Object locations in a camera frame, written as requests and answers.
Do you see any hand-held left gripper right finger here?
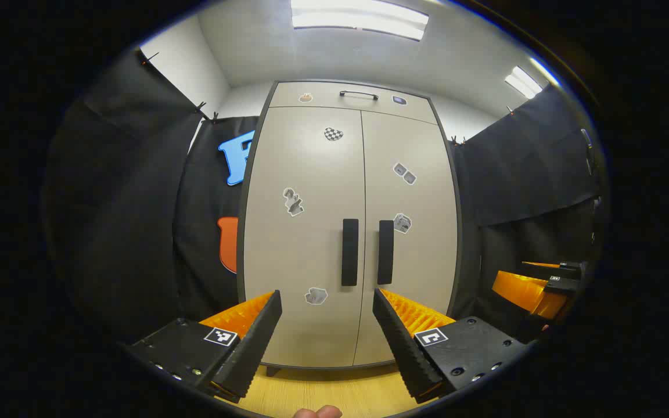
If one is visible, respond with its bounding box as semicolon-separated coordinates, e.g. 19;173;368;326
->
372;287;530;405

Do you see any small ceiling light panel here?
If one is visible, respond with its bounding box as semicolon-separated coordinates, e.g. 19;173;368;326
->
504;57;562;100

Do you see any long ceiling light panel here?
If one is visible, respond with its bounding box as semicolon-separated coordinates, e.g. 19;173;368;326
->
291;0;430;41

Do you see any black camera stand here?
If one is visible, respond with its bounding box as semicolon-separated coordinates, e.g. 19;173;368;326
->
580;128;602;244

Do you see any cabinet door with checkered sticker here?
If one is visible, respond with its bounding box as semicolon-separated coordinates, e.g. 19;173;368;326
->
243;106;366;367

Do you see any cabinet door with grey stickers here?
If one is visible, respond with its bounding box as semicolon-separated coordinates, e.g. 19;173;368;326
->
353;110;458;366

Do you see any beige double-door shoe cabinet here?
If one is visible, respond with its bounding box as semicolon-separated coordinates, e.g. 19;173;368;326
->
236;80;464;378

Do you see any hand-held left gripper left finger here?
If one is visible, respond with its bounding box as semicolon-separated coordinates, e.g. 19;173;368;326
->
123;289;283;404

